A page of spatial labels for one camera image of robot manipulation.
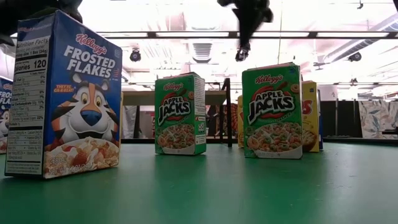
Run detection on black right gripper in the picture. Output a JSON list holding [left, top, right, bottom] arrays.
[[216, 0, 274, 48]]

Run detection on green Apple Jacks cereal box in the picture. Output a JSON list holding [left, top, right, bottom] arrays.
[[241, 62, 303, 160], [154, 72, 207, 156]]

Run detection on blue Frosted Flakes cereal box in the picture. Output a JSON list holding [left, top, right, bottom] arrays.
[[317, 89, 324, 151], [0, 77, 14, 155], [4, 9, 123, 180]]

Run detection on wooden shelf black metal legs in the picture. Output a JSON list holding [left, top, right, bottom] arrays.
[[122, 77, 233, 148]]

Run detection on ceiling air vent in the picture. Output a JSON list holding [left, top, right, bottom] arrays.
[[192, 42, 213, 63]]

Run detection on orange striped cloth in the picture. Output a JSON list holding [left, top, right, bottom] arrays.
[[231, 103, 239, 138]]

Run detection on overhead light bar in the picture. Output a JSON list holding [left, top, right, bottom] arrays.
[[9, 30, 398, 40]]

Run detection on black partition panel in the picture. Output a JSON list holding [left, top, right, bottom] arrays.
[[322, 99, 363, 138]]

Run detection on white hanging cloth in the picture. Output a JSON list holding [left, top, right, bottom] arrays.
[[123, 105, 137, 139]]

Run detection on leaf pattern curtain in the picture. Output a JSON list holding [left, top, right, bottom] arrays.
[[358, 100, 398, 140]]

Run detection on green table mat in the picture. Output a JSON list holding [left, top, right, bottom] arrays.
[[0, 141, 398, 224]]

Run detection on ceiling air duct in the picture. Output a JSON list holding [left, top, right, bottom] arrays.
[[322, 14, 398, 63]]

